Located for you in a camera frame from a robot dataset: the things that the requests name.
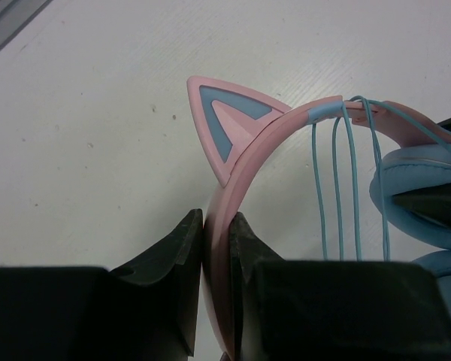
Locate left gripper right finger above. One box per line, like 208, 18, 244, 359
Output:
229, 214, 451, 360

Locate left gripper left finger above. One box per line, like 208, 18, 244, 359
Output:
0, 209, 204, 360

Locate light blue headphone cable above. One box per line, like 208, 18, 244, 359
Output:
310, 94, 451, 261

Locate pink blue cat-ear headphones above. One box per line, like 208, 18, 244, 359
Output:
187, 77, 451, 360

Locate aluminium table frame rail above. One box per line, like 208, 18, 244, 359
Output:
0, 0, 51, 51

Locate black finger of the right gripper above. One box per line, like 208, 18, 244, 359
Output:
392, 115, 451, 241

